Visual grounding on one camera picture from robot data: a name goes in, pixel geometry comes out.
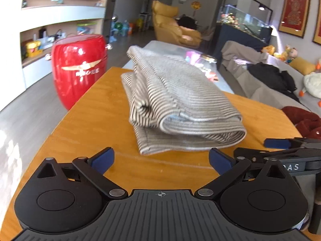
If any red fuzzy coat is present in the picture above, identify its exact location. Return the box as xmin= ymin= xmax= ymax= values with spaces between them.
xmin=280 ymin=106 xmax=321 ymax=140

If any small yellow animal plush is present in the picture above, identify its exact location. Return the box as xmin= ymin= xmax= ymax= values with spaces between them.
xmin=274 ymin=45 xmax=292 ymax=61

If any clear box green lid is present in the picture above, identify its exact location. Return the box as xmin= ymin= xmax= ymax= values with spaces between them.
xmin=76 ymin=22 xmax=97 ymax=35

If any red framed picture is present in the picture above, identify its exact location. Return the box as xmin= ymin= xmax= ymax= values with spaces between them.
xmin=312 ymin=4 xmax=321 ymax=43
xmin=277 ymin=0 xmax=312 ymax=39

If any dark fish tank cabinet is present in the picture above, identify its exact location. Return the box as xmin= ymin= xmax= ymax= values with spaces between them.
xmin=213 ymin=22 xmax=273 ymax=66

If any white goose plush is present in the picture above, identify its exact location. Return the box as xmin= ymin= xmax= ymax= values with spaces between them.
xmin=298 ymin=57 xmax=321 ymax=106

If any yellow toy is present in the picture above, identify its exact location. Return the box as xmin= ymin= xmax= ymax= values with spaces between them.
xmin=24 ymin=40 xmax=44 ymax=59

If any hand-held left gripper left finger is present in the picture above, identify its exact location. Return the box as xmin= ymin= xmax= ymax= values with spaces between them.
xmin=34 ymin=148 xmax=129 ymax=199

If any glass fish tank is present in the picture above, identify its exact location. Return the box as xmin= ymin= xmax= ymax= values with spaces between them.
xmin=217 ymin=4 xmax=273 ymax=42

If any yellow armchair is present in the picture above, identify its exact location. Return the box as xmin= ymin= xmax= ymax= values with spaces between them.
xmin=151 ymin=0 xmax=202 ymax=49

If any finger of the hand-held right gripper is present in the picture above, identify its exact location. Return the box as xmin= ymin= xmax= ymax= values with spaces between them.
xmin=263 ymin=137 xmax=311 ymax=149
xmin=233 ymin=147 xmax=282 ymax=165

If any pink-faced doll plush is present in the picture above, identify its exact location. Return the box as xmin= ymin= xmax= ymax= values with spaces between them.
xmin=286 ymin=47 xmax=299 ymax=63

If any yellow cushion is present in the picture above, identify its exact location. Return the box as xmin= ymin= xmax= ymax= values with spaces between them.
xmin=288 ymin=56 xmax=316 ymax=76

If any white wall shelf unit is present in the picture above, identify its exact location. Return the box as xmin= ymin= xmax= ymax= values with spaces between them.
xmin=0 ymin=0 xmax=111 ymax=91

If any grey sofa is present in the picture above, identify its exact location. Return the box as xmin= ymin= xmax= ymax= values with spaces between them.
xmin=220 ymin=40 xmax=321 ymax=131

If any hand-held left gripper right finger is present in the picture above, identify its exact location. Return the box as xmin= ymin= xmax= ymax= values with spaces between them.
xmin=195 ymin=148 xmax=289 ymax=199

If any black jacket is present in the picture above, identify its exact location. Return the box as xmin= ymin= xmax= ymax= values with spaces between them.
xmin=247 ymin=62 xmax=306 ymax=103

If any white coffee table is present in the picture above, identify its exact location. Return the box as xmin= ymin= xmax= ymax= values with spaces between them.
xmin=122 ymin=40 xmax=239 ymax=96

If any black white striped shirt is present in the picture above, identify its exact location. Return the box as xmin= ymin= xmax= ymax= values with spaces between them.
xmin=121 ymin=45 xmax=248 ymax=156

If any beige blanket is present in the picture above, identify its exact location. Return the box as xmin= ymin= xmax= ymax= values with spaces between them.
xmin=220 ymin=40 xmax=268 ymax=67

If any pink plastic item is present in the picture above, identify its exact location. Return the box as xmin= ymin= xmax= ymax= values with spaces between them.
xmin=185 ymin=51 xmax=201 ymax=65

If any glass jar gold lid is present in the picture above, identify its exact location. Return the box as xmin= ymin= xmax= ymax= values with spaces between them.
xmin=193 ymin=54 xmax=220 ymax=82

